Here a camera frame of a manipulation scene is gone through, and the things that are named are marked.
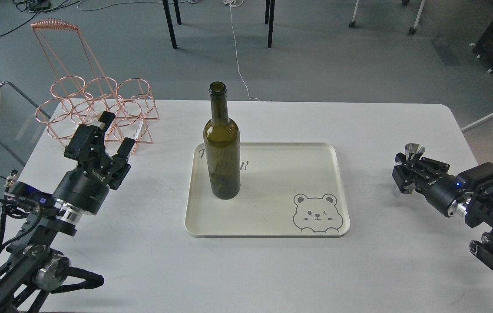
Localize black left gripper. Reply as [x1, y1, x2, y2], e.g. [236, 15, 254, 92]
[53, 111, 136, 215]

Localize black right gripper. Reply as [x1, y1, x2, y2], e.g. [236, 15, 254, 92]
[392, 153, 463, 217]

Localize steel double jigger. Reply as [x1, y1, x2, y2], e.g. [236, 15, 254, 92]
[401, 143, 426, 194]

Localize dark green wine bottle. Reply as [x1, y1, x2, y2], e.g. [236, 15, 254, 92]
[203, 81, 241, 200]

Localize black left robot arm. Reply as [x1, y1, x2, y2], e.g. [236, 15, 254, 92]
[0, 111, 135, 313]

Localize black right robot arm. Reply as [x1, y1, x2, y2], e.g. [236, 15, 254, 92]
[392, 152, 493, 271]

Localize cream bear serving tray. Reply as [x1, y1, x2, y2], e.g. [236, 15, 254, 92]
[185, 143, 351, 237]

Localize white rolling chair base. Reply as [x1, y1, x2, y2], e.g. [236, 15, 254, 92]
[349, 0, 427, 36]

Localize black table legs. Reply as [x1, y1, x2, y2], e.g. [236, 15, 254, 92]
[162, 0, 276, 50]

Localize rose gold wire bottle rack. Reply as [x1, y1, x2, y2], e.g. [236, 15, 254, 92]
[31, 18, 160, 145]

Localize black floor cables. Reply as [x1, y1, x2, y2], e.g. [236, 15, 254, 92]
[0, 0, 82, 47]

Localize white floor cable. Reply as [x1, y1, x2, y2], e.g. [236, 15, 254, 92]
[222, 0, 261, 102]

